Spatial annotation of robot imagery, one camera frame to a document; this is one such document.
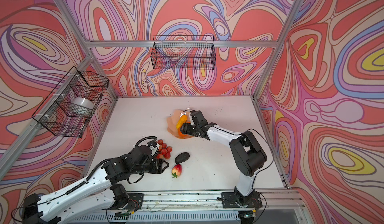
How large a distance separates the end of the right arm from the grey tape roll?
49cm

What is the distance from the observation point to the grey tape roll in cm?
72

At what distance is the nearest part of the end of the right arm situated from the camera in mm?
693
